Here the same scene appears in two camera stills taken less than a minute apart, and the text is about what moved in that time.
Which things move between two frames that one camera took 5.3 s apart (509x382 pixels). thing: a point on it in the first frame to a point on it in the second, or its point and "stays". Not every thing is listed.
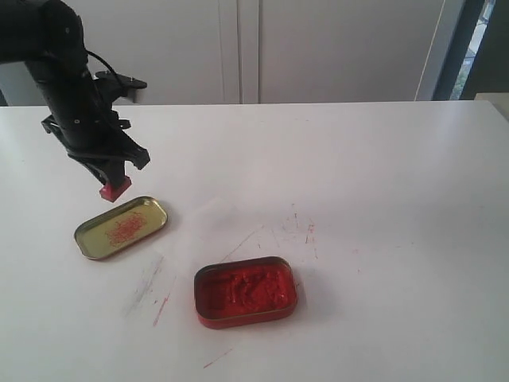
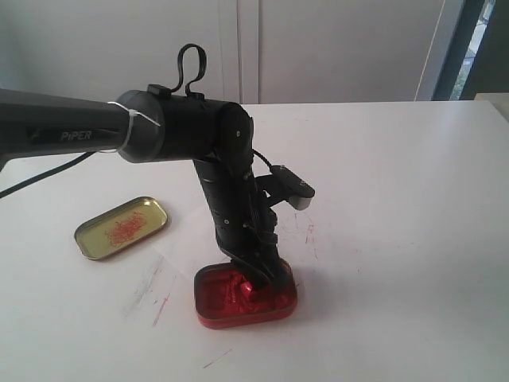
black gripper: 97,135 to 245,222
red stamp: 111,192 to 246,287
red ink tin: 244,291 stays
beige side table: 499,100 stays
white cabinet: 263,52 stays
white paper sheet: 200,231 stays
